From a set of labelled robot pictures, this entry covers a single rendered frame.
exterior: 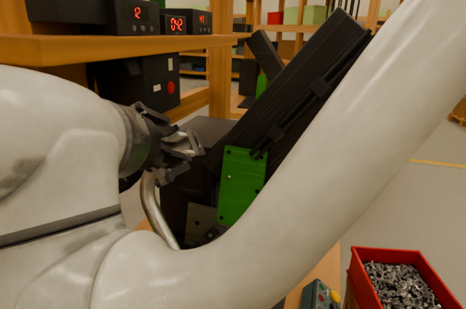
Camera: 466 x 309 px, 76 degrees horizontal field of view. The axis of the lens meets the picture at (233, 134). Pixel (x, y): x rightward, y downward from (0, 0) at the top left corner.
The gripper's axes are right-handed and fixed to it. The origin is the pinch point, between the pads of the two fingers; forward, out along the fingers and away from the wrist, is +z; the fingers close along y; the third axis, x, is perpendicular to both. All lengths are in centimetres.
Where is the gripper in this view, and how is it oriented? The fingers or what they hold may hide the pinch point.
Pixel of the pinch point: (182, 146)
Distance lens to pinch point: 57.3
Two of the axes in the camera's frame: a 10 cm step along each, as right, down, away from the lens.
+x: -8.9, 4.3, 1.6
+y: -4.1, -9.0, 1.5
